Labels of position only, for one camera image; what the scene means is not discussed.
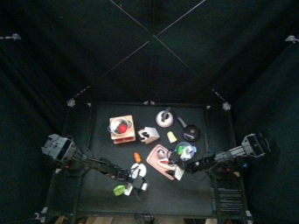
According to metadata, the orange toy carrot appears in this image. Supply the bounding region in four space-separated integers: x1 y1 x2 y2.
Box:
133 151 143 164

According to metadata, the white toy plate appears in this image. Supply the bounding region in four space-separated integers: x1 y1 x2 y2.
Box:
130 162 149 179

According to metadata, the green toy vegetable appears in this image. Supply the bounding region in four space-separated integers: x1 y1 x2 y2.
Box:
113 184 127 197

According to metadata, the pink toy cutting board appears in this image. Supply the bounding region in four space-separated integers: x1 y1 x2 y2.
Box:
146 143 185 181

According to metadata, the silver toy pot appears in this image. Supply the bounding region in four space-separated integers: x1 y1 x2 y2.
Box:
107 117 135 136

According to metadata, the yellow toy cheese wedge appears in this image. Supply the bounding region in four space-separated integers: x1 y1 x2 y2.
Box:
166 130 179 144

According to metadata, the black toy frying pan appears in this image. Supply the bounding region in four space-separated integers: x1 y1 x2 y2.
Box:
177 115 202 143

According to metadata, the thin white cord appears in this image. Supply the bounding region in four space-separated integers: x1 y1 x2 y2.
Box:
71 0 207 101
107 0 230 103

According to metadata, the pink wooden toy stove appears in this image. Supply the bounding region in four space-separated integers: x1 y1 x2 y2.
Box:
109 115 138 145

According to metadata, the white toy food piece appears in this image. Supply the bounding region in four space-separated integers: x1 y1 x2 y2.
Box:
183 146 195 158

